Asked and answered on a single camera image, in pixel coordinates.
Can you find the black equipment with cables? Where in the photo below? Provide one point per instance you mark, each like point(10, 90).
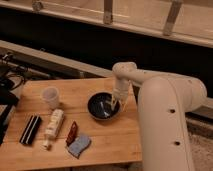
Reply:
point(11, 78)

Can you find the red brown small packet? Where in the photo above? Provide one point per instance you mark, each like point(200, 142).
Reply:
point(72, 134)

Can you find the translucent plastic cup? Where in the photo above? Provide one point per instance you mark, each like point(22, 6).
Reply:
point(51, 96)

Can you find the black ceramic bowl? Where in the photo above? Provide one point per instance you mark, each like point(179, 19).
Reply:
point(99, 106)

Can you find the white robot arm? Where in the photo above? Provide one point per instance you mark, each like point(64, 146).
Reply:
point(163, 100)

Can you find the black striped box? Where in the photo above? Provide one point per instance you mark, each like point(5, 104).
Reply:
point(30, 130)

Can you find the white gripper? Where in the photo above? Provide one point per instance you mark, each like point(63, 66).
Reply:
point(120, 92)

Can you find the white plastic bottle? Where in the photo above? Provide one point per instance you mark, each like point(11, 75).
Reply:
point(53, 127)

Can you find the blue sponge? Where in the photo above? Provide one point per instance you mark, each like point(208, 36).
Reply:
point(79, 145)

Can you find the wooden table board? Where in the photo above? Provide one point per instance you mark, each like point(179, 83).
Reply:
point(113, 141)

